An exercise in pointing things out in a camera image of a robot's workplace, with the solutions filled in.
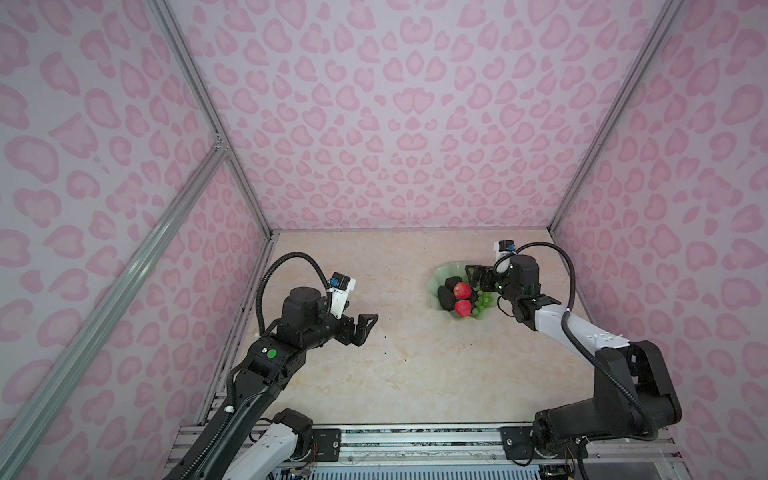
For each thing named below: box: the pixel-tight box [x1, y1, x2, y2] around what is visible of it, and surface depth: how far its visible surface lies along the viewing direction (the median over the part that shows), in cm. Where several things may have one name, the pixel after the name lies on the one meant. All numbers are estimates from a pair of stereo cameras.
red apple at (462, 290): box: [453, 282, 473, 299], surface depth 97 cm
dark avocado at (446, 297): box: [437, 285, 456, 311], surface depth 97 cm
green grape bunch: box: [471, 291, 501, 320], surface depth 94 cm
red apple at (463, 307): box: [455, 299, 472, 317], surface depth 93 cm
